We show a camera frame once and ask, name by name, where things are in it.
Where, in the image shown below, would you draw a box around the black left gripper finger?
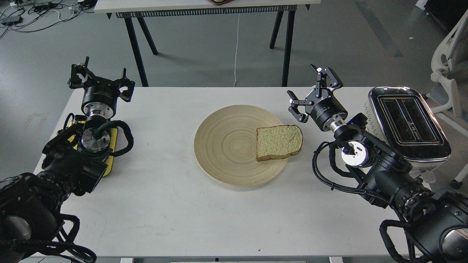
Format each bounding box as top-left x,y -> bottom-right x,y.
113,68 -> 135,103
68,56 -> 96,89

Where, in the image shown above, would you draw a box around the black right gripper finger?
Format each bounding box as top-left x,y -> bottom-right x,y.
286,90 -> 311,123
309,64 -> 344,98

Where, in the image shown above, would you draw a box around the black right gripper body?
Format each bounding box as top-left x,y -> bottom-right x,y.
305,87 -> 348,132

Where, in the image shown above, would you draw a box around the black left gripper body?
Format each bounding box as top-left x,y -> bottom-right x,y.
82,79 -> 120,118

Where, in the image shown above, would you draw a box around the slice of brown bread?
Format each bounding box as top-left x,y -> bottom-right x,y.
256,125 -> 303,162

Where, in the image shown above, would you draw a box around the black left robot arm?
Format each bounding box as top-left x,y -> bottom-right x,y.
0,58 -> 135,263

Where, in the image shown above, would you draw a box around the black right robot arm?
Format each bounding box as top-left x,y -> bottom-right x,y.
287,65 -> 467,263

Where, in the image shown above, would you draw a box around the chrome two-slot toaster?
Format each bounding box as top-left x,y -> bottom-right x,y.
364,87 -> 452,173

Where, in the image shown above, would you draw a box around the yellow flat object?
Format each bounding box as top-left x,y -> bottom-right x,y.
63,115 -> 118,177

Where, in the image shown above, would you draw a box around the round wooden plate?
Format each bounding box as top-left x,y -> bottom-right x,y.
194,105 -> 287,187

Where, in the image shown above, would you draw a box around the white background table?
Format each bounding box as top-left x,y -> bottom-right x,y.
94,0 -> 320,87

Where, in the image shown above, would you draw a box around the cables and power strips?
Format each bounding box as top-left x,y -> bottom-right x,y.
0,0 -> 98,38

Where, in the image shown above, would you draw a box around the white hanging cable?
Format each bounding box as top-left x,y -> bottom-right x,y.
233,14 -> 241,87

